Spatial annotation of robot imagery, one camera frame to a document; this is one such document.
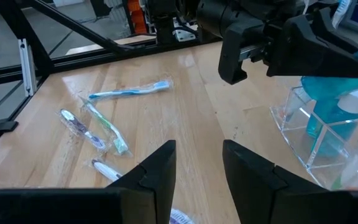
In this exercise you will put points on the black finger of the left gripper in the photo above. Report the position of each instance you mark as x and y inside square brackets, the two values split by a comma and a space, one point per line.
[306, 46]

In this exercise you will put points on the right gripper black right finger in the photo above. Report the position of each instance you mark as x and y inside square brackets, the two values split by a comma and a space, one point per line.
[253, 193]

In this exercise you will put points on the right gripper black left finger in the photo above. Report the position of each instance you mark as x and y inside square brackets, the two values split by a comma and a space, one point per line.
[154, 186]

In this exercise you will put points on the green toothbrush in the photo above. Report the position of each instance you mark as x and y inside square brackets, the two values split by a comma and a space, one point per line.
[106, 123]

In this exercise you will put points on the dark purple toothbrush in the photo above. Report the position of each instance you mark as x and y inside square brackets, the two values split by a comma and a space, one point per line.
[82, 129]

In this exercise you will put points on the blue white toothbrush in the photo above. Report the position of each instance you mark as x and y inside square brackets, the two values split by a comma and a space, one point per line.
[126, 92]

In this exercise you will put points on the clear acrylic organizer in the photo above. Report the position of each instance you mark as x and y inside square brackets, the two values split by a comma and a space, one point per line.
[320, 146]

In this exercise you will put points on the orange grey parts bin rack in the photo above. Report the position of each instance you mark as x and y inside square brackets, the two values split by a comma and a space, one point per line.
[135, 15]

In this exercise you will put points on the silver aluminium extrusion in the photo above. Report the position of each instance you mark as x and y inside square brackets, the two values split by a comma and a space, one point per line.
[28, 68]

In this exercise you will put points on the black aluminium table frame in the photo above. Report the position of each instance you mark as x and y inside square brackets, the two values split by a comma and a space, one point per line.
[104, 56]

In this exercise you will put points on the black frame clamp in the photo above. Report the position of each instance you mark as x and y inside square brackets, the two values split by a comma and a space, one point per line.
[0, 128]

